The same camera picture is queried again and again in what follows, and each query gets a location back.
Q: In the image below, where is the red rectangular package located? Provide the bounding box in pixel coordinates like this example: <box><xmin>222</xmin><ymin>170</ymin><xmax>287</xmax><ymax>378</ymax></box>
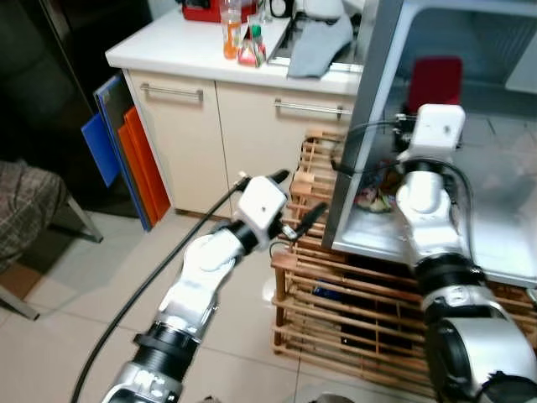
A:
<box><xmin>408</xmin><ymin>55</ymin><xmax>465</xmax><ymax>115</ymax></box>

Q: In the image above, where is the white fridge inner compartment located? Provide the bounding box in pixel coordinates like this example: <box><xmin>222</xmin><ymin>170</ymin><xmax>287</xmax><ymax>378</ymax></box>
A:
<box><xmin>503</xmin><ymin>32</ymin><xmax>537</xmax><ymax>95</ymax></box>

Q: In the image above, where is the wooden slatted rack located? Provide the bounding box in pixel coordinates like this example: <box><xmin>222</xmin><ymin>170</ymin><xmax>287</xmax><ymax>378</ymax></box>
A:
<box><xmin>270</xmin><ymin>126</ymin><xmax>537</xmax><ymax>397</ymax></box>

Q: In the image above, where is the colourful snack packet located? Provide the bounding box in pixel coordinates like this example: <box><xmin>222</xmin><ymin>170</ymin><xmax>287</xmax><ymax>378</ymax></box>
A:
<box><xmin>356</xmin><ymin>168</ymin><xmax>403</xmax><ymax>214</ymax></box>

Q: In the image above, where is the white kitchen counter cabinet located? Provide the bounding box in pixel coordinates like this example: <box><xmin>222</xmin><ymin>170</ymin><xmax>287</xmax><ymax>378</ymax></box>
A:
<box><xmin>106</xmin><ymin>7</ymin><xmax>372</xmax><ymax>221</ymax></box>

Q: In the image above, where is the grey cloth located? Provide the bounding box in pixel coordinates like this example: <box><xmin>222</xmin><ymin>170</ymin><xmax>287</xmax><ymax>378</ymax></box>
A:
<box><xmin>286</xmin><ymin>15</ymin><xmax>356</xmax><ymax>80</ymax></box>

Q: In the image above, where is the steel sink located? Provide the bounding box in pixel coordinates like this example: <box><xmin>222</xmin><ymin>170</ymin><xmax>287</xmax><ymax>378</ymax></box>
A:
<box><xmin>268</xmin><ymin>17</ymin><xmax>371</xmax><ymax>74</ymax></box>

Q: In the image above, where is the orange plastic board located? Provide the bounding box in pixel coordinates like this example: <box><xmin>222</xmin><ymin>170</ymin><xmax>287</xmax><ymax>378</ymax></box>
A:
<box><xmin>117</xmin><ymin>105</ymin><xmax>172</xmax><ymax>228</ymax></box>

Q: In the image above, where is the orange drink bottle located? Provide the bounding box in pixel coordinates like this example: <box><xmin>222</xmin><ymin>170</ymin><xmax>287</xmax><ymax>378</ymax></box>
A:
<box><xmin>221</xmin><ymin>0</ymin><xmax>245</xmax><ymax>60</ymax></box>

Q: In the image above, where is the white pot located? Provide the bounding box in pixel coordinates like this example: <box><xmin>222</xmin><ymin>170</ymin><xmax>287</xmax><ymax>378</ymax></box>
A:
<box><xmin>301</xmin><ymin>0</ymin><xmax>347</xmax><ymax>22</ymax></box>

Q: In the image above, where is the black mug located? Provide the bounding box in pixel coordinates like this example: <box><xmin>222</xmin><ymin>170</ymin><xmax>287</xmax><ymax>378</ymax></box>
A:
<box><xmin>269</xmin><ymin>0</ymin><xmax>295</xmax><ymax>20</ymax></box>

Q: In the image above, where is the blue board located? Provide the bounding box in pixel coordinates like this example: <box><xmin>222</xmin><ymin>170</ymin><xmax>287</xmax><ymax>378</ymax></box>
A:
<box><xmin>81</xmin><ymin>113</ymin><xmax>119</xmax><ymax>188</ymax></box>

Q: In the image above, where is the red box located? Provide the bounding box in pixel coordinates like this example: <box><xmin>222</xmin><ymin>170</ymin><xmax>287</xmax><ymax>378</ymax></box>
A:
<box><xmin>181</xmin><ymin>0</ymin><xmax>258</xmax><ymax>23</ymax></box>

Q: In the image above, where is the dark tall cabinet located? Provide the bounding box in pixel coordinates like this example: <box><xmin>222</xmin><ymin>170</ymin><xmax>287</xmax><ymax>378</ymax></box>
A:
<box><xmin>0</xmin><ymin>0</ymin><xmax>154</xmax><ymax>221</ymax></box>

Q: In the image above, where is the chair with plaid cushion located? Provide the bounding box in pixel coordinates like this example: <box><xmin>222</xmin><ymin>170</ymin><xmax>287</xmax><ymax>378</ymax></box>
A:
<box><xmin>0</xmin><ymin>159</ymin><xmax>106</xmax><ymax>322</ymax></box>

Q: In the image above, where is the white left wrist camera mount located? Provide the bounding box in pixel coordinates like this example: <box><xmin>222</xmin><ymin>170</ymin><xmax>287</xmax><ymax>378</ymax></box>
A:
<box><xmin>237</xmin><ymin>175</ymin><xmax>289</xmax><ymax>229</ymax></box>

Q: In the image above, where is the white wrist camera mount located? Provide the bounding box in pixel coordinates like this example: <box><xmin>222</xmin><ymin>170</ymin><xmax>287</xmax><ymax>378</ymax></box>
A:
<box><xmin>237</xmin><ymin>175</ymin><xmax>289</xmax><ymax>229</ymax></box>
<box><xmin>403</xmin><ymin>103</ymin><xmax>467</xmax><ymax>165</ymax></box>

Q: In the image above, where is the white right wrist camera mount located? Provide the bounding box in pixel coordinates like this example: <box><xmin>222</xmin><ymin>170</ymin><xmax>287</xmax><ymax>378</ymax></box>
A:
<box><xmin>403</xmin><ymin>103</ymin><xmax>467</xmax><ymax>165</ymax></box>

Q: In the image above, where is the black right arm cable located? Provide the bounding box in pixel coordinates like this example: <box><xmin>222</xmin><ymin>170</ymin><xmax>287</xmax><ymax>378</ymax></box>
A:
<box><xmin>331</xmin><ymin>120</ymin><xmax>405</xmax><ymax>175</ymax></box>

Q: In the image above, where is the metal drawer handle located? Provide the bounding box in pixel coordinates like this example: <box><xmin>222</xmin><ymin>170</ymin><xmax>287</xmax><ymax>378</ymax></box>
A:
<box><xmin>274</xmin><ymin>98</ymin><xmax>354</xmax><ymax>118</ymax></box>
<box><xmin>139</xmin><ymin>81</ymin><xmax>205</xmax><ymax>102</ymax></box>

